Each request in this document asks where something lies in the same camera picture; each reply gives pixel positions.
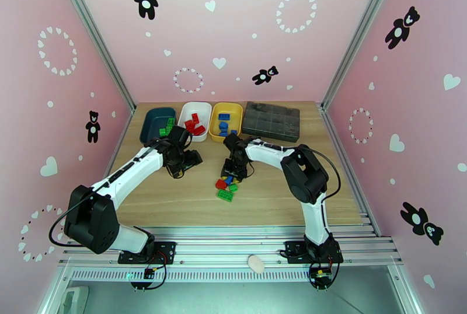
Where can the small green lego brick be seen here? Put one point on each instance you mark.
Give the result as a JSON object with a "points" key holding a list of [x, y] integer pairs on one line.
{"points": [[163, 131], [233, 188]]}

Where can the red lego brick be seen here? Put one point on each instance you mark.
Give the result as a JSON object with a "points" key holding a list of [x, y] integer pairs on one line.
{"points": [[195, 118], [220, 184], [189, 125], [199, 129]]}

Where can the long green lego brick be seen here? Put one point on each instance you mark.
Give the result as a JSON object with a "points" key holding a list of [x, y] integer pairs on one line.
{"points": [[170, 122], [226, 196]]}

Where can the long blue lego brick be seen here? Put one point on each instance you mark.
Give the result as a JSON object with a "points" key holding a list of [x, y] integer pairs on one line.
{"points": [[224, 116]]}

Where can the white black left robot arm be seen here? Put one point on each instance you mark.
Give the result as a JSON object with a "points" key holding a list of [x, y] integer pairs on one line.
{"points": [[124, 178]]}

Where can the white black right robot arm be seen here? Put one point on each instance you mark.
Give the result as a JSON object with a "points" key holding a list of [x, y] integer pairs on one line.
{"points": [[277, 152]]}

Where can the teal plastic container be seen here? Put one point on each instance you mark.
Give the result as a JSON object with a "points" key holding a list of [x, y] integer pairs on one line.
{"points": [[151, 127]]}

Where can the yellow plastic container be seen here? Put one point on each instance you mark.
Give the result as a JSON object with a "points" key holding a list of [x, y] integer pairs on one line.
{"points": [[237, 116]]}

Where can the white plastic container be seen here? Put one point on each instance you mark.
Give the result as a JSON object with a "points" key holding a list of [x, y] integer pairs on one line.
{"points": [[204, 112]]}

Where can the dark compartment organizer box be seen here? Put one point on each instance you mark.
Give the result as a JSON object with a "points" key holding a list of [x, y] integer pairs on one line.
{"points": [[271, 121]]}

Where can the slotted metal strip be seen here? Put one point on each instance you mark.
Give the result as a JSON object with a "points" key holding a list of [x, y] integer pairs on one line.
{"points": [[219, 275]]}

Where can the small left circuit board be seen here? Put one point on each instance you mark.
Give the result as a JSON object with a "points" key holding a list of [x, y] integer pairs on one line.
{"points": [[149, 273]]}

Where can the small circuit board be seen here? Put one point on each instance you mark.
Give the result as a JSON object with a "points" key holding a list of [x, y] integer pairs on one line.
{"points": [[149, 273], [321, 276]]}

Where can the small right circuit board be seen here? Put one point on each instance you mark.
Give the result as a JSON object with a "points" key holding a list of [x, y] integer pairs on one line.
{"points": [[321, 276]]}

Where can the white plastic object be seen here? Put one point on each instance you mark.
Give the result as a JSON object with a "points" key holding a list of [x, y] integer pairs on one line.
{"points": [[74, 300]]}

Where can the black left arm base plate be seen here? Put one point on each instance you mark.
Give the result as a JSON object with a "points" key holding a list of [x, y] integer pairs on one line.
{"points": [[164, 251]]}

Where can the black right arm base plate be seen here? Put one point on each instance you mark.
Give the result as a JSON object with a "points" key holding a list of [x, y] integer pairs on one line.
{"points": [[295, 251]]}

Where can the aluminium frame post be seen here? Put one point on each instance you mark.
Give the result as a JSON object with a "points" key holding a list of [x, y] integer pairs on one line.
{"points": [[359, 35], [95, 39]]}

